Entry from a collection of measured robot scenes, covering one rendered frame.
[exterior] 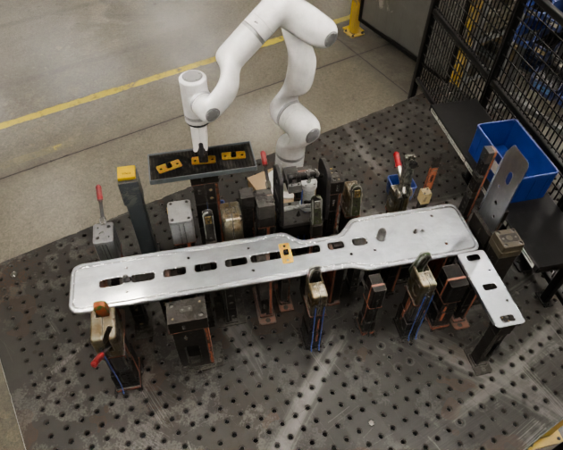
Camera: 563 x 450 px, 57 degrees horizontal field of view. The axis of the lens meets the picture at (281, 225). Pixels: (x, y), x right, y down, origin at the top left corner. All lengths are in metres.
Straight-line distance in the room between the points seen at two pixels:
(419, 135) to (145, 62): 2.60
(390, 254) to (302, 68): 0.70
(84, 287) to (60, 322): 0.35
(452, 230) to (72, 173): 2.56
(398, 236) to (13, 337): 1.43
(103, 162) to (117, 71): 1.08
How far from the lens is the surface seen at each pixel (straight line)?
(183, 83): 1.61
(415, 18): 4.30
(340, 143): 2.62
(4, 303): 2.23
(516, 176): 1.79
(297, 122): 1.93
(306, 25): 1.70
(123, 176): 1.83
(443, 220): 1.94
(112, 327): 1.60
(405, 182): 1.88
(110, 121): 4.02
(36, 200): 3.59
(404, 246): 1.82
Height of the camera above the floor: 2.39
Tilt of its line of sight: 50 degrees down
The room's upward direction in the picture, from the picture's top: 1 degrees clockwise
